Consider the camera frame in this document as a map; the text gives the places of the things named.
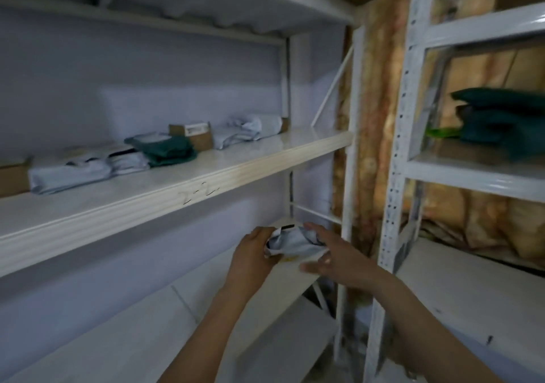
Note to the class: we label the small brown cardboard box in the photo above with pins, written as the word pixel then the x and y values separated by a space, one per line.
pixel 285 123

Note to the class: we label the person's left forearm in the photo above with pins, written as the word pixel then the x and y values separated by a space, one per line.
pixel 204 336

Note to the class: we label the long grey mailer bag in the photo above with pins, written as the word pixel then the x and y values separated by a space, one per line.
pixel 81 172

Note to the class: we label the person's right thumb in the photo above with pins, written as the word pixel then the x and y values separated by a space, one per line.
pixel 317 264

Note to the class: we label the white metal shelving unit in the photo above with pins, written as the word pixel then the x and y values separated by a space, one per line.
pixel 179 182

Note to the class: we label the person's left thumb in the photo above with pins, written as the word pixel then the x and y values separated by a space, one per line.
pixel 276 260

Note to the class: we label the dark teal folded bags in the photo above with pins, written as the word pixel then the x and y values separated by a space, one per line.
pixel 502 123

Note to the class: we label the brown cardboard box white label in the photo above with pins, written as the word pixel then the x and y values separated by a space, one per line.
pixel 193 133

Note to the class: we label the person's left hand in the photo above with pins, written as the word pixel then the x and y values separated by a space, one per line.
pixel 251 259

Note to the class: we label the crumpled grey mailer bag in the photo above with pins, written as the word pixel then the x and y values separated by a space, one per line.
pixel 245 129

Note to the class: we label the person's right forearm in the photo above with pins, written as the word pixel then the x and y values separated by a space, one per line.
pixel 425 331

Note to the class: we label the orange patterned curtain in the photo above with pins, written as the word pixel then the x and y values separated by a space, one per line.
pixel 383 140

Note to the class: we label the person's right hand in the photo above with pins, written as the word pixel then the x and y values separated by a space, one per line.
pixel 345 259

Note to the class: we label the bright green item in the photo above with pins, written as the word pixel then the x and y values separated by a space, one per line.
pixel 443 132

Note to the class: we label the plain brown cardboard box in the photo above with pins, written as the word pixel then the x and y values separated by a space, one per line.
pixel 12 178

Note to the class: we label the white perforated shelving rack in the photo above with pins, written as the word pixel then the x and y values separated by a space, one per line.
pixel 447 174

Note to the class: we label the small grey mailer bag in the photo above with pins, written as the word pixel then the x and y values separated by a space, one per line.
pixel 293 242

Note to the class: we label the dark green mailer bag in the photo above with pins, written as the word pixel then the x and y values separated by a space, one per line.
pixel 168 148

